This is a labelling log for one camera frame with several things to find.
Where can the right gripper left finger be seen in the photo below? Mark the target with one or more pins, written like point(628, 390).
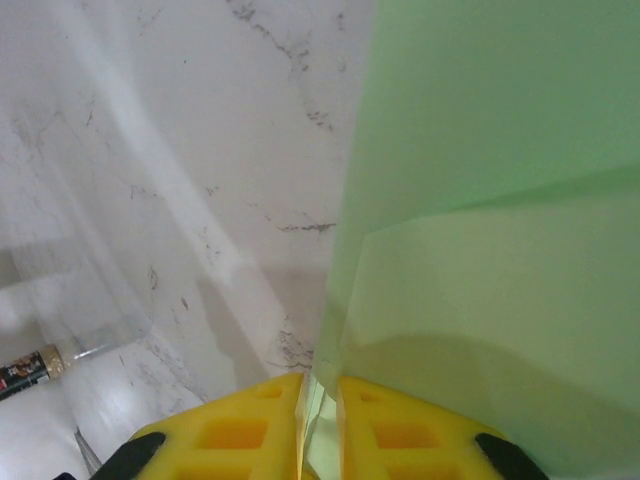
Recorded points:
point(230, 435)

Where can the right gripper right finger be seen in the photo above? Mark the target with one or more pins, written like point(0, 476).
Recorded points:
point(400, 435)

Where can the light green paper sheet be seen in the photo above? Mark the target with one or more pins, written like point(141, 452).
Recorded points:
point(490, 200)

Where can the small black spice bottle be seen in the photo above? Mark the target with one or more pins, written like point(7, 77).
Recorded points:
point(25, 372)

